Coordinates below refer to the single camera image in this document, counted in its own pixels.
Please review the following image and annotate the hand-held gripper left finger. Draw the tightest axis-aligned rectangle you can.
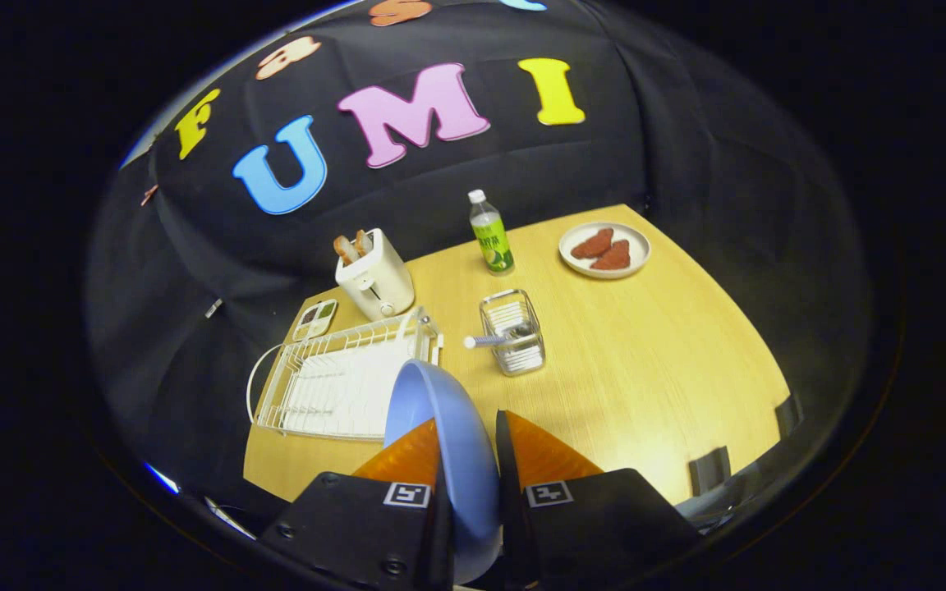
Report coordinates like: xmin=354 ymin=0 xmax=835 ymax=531
xmin=258 ymin=417 xmax=456 ymax=591

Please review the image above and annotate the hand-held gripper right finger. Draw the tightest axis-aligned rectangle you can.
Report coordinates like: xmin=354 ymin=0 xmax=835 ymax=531
xmin=494 ymin=409 xmax=702 ymax=590

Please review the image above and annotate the blue plate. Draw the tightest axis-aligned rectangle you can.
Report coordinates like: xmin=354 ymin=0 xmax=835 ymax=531
xmin=383 ymin=359 xmax=503 ymax=585

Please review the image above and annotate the metal wire basket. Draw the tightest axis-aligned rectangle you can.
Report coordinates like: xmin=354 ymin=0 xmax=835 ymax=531
xmin=478 ymin=288 xmax=547 ymax=378

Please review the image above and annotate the white wire dish rack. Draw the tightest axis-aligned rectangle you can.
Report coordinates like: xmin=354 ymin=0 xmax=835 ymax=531
xmin=246 ymin=307 xmax=444 ymax=442

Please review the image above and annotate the white round dish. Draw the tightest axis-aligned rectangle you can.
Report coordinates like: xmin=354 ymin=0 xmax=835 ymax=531
xmin=558 ymin=222 xmax=652 ymax=281

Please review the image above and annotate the black table clamp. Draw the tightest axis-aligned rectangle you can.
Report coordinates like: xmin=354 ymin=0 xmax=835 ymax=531
xmin=775 ymin=395 xmax=804 ymax=440
xmin=688 ymin=447 xmax=732 ymax=497

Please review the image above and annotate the white divided condiment tray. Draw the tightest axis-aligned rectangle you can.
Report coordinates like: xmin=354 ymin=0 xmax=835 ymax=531
xmin=292 ymin=298 xmax=339 ymax=343

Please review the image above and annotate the white toaster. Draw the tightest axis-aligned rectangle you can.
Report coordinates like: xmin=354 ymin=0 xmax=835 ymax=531
xmin=334 ymin=228 xmax=416 ymax=322

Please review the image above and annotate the red meat piece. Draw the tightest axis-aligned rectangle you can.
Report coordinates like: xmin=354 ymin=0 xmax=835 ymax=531
xmin=570 ymin=227 xmax=615 ymax=260
xmin=590 ymin=240 xmax=631 ymax=272

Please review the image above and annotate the green label drink bottle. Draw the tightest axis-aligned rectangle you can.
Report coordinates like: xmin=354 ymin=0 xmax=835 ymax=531
xmin=467 ymin=190 xmax=516 ymax=276

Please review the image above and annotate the black backdrop cloth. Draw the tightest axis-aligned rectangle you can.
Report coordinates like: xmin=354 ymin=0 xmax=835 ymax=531
xmin=83 ymin=0 xmax=876 ymax=510

